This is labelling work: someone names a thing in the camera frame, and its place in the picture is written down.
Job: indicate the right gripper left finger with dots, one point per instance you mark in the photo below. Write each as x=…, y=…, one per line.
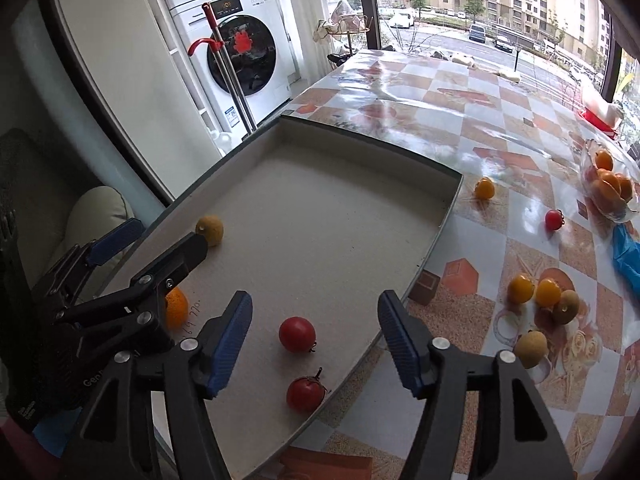
x=114, y=434

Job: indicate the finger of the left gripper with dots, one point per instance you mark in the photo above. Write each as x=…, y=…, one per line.
x=95, y=254
x=150, y=279

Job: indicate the large orange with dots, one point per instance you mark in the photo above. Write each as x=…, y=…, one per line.
x=177, y=309

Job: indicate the small yellow orange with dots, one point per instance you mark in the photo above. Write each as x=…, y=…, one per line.
x=484, y=189
x=520, y=289
x=548, y=293

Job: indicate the red cherry tomato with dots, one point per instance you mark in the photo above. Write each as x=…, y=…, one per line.
x=297, y=335

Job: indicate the beige chair cushion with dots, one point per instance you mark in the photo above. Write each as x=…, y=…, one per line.
x=96, y=213

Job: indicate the grey cardboard tray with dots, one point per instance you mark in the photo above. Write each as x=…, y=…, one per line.
x=318, y=221

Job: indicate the small red tomato far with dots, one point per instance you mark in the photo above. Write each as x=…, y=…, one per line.
x=554, y=220

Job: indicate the blue rubber gloves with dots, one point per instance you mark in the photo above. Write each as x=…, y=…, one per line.
x=626, y=258

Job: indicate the oranges in bowl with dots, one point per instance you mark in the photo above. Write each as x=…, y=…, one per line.
x=611, y=191

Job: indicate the glass fruit bowl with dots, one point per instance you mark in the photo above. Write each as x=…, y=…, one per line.
x=623, y=163

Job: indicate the red basin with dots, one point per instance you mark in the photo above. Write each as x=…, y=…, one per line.
x=594, y=120

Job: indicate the white washing machine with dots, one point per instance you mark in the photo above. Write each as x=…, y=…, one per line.
x=257, y=44

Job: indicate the shoe rack with shoes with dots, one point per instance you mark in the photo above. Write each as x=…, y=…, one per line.
x=343, y=26

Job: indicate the red handled broom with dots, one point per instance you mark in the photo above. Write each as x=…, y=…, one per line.
x=217, y=48

